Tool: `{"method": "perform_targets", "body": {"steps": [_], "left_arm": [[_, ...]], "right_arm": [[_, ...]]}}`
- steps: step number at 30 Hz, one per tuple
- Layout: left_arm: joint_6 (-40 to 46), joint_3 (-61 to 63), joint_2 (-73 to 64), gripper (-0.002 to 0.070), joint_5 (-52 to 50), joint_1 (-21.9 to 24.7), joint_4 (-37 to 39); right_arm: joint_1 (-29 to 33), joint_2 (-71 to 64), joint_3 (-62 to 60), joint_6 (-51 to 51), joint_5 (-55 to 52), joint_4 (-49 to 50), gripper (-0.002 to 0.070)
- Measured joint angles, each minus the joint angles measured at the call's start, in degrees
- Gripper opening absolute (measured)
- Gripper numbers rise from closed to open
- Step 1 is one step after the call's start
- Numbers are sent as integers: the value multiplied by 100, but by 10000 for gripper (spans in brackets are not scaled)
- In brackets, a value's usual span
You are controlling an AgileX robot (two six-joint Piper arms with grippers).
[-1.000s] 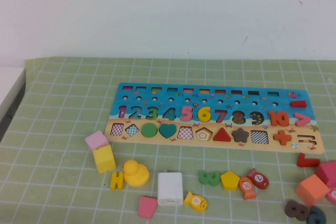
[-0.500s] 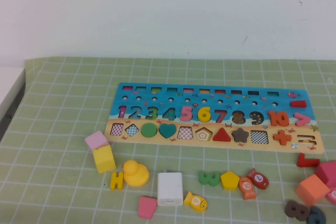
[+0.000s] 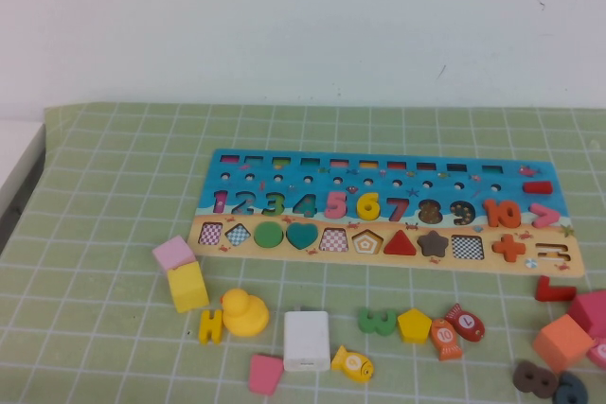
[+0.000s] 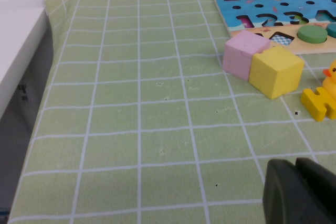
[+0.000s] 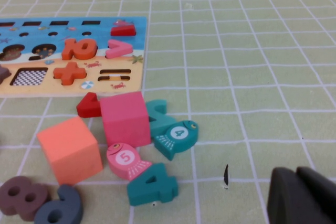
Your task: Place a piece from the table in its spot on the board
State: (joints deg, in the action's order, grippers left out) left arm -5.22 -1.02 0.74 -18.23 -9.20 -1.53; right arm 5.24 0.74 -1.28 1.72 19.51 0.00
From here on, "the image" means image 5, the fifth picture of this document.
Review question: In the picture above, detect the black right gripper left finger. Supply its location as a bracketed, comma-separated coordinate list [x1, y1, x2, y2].
[267, 166, 334, 224]

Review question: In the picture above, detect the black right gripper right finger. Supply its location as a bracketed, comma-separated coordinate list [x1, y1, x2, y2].
[296, 166, 336, 224]

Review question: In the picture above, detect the teal number four piece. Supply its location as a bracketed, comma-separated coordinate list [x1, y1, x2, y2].
[127, 162, 179, 207]

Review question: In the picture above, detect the teal number two piece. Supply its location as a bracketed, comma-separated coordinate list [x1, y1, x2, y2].
[145, 99, 178, 137]

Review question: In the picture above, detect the dark blue number nine piece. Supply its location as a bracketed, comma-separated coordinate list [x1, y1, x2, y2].
[34, 184, 83, 224]

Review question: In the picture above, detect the red number seven piece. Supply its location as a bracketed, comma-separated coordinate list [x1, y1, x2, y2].
[76, 92, 102, 118]

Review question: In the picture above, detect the pink greater-than sign piece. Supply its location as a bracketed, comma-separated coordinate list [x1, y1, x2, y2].
[105, 39, 134, 59]

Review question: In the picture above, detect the red minus sign piece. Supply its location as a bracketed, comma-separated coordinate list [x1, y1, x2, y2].
[110, 23, 137, 37]

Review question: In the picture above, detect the orange plus sign piece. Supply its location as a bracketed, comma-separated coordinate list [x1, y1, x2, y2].
[52, 61, 87, 86]

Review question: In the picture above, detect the wooden number shape puzzle board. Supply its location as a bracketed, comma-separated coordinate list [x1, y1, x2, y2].
[0, 16, 148, 98]

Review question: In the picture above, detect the orange number ten piece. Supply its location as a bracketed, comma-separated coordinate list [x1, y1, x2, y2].
[61, 38, 98, 60]

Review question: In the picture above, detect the brown number eight piece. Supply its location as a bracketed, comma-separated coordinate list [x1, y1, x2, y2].
[0, 175, 49, 222]

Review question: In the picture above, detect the green checkered tablecloth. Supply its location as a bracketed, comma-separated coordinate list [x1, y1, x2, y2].
[0, 0, 336, 224]

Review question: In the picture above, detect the teal wooden fish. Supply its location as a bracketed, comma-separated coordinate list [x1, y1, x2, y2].
[153, 120, 200, 162]

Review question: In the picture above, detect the pink wooden fish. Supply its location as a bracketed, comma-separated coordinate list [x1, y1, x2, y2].
[106, 142, 153, 182]

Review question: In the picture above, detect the magenta cube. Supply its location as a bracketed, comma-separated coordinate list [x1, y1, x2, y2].
[99, 90, 152, 148]

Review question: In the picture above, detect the orange cube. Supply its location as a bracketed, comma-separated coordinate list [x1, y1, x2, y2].
[36, 115, 103, 186]

